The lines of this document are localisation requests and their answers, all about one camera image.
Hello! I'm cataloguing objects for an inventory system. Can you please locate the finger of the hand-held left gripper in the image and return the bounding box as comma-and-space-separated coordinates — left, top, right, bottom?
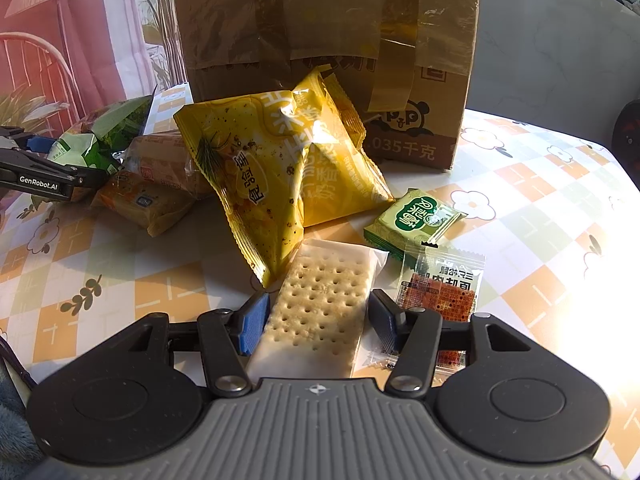
67, 169, 108, 203
0, 127, 51, 153

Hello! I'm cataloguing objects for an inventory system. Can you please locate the orange sandwich cracker packet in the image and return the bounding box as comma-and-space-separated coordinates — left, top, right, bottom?
91, 170, 197, 239

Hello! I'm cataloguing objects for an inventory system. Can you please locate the blue fluffy cloth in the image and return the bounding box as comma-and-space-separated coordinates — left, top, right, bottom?
0, 350, 43, 480

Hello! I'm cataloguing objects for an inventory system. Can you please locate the floral checked tablecloth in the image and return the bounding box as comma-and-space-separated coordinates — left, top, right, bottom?
0, 82, 640, 411

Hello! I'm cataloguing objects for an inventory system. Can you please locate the black cable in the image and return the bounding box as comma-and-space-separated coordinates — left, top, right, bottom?
0, 335, 38, 391

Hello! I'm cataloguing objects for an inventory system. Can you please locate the pale orange bread packet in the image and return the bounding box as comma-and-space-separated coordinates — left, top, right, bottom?
120, 131, 213, 198

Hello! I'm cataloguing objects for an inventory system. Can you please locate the yellow speckled snack bag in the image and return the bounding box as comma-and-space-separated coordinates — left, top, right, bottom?
173, 91, 313, 288

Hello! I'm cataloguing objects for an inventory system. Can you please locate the small green biscuit packet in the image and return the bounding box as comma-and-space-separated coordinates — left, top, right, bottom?
363, 187, 468, 263

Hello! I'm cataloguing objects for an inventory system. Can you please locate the green snack bag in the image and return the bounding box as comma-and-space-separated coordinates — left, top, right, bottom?
47, 94, 155, 173

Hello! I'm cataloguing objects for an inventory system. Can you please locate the taped cardboard box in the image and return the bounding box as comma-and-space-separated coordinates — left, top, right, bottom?
172, 0, 481, 171

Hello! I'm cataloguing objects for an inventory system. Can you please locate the clear soda cracker packet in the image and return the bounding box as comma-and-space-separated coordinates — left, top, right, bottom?
247, 237, 390, 381

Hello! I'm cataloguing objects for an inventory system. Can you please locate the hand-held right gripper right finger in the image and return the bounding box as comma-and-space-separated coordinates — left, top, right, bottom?
369, 289, 538, 398

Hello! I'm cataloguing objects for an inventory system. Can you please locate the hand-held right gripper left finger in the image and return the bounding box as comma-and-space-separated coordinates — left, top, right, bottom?
105, 290, 271, 398

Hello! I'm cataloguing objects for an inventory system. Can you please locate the printed cloth backdrop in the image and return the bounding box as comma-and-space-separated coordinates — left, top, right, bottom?
0, 0, 191, 211

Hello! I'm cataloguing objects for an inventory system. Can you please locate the clear red meat snack packet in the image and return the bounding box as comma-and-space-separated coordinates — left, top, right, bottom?
367, 242, 487, 378

